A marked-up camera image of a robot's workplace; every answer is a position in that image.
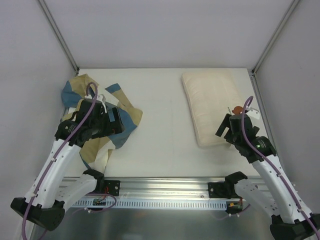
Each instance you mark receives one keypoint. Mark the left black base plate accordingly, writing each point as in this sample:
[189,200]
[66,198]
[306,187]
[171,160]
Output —
[111,187]

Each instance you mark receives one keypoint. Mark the aluminium mounting rail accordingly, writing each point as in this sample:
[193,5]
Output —
[191,188]

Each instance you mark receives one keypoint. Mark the left aluminium frame post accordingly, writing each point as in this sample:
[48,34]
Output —
[58,35]

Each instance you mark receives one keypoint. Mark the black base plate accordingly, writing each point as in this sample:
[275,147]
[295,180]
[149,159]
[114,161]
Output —
[221,190]
[111,187]

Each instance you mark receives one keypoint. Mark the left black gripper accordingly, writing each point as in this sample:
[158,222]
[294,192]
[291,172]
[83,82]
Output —
[116,121]

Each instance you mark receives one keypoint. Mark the right aluminium frame post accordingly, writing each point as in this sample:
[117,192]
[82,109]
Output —
[275,35]

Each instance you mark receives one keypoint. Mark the slotted white cable duct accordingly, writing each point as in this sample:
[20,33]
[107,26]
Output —
[152,204]

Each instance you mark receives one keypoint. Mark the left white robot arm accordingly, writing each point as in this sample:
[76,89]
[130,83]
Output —
[45,204]

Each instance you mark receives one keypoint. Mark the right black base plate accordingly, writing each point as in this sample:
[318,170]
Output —
[221,190]

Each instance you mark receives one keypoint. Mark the blue tan white checked pillowcase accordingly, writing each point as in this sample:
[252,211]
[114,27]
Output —
[96,152]

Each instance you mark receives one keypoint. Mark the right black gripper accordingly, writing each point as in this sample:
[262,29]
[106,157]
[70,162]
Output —
[225,128]

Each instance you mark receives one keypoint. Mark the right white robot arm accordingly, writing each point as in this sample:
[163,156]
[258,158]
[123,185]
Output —
[291,218]

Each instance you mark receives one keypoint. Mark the aluminium frame post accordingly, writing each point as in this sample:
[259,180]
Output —
[275,35]
[58,35]

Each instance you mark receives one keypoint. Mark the white pillow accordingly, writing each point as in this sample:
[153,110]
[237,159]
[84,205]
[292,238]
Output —
[211,94]

